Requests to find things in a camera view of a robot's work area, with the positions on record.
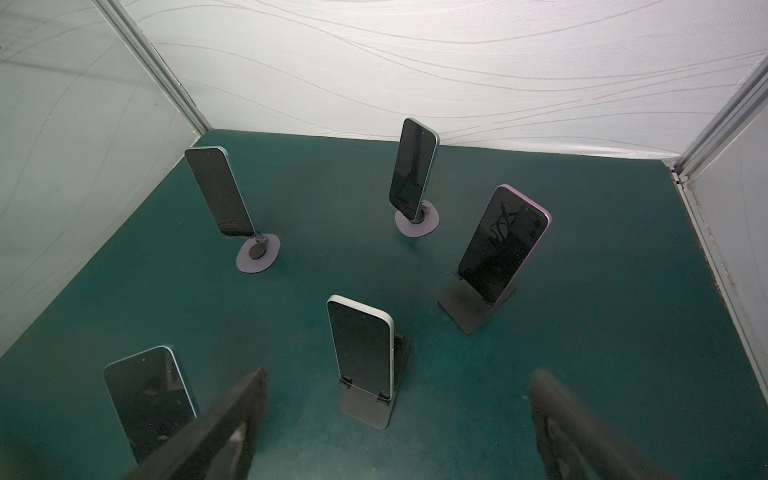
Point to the teal phone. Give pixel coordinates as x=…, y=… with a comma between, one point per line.
x=150, y=395

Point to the purple phone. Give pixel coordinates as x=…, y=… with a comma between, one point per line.
x=511, y=227

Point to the white centre phone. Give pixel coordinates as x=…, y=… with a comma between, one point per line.
x=364, y=343

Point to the back centre round stand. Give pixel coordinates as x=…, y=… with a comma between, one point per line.
x=426, y=221

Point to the green table mat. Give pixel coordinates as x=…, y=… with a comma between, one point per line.
x=618, y=302

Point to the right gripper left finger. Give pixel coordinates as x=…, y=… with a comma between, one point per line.
x=218, y=445

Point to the dark centre stand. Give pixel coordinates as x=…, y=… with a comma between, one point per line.
x=364, y=406

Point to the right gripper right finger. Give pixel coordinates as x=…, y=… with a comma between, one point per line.
x=573, y=443

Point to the round stand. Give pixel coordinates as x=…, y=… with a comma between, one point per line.
x=426, y=221
x=258, y=254

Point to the back left round stand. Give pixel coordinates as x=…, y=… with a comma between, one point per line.
x=258, y=254

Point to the dark angular stand right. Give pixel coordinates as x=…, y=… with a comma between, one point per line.
x=466, y=307

